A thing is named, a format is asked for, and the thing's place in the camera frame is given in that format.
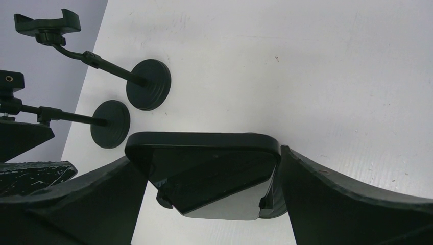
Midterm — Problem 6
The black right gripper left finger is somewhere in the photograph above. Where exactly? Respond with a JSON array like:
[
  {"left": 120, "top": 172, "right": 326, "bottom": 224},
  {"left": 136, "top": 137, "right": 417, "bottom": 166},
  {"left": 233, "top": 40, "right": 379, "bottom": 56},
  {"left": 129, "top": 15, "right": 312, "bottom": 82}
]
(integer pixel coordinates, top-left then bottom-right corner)
[{"left": 1, "top": 157, "right": 148, "bottom": 244}]

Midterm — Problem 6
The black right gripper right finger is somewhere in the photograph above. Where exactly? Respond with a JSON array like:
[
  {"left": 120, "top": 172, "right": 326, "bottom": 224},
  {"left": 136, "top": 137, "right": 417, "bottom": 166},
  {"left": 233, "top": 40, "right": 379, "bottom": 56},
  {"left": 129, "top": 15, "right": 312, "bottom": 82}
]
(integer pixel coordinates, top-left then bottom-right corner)
[{"left": 280, "top": 145, "right": 432, "bottom": 244}]

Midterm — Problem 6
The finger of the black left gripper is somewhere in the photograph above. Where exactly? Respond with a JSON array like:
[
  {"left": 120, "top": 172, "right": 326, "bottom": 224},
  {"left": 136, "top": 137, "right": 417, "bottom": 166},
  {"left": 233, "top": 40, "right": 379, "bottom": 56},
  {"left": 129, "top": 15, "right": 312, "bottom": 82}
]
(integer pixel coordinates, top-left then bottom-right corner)
[
  {"left": 1, "top": 120, "right": 55, "bottom": 162},
  {"left": 1, "top": 161, "right": 78, "bottom": 197}
]

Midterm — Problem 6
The black phone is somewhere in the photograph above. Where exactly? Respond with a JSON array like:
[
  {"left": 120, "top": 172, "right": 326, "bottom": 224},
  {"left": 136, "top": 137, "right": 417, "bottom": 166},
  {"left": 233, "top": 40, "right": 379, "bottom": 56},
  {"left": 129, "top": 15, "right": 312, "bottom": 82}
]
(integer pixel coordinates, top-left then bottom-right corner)
[{"left": 125, "top": 132, "right": 287, "bottom": 221}]

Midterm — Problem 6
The black round-base phone stand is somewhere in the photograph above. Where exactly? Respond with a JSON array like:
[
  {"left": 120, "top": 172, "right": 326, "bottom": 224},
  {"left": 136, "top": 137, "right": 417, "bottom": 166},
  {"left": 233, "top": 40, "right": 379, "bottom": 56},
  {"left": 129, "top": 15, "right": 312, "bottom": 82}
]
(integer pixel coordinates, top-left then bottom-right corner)
[{"left": 14, "top": 9, "right": 172, "bottom": 111}]

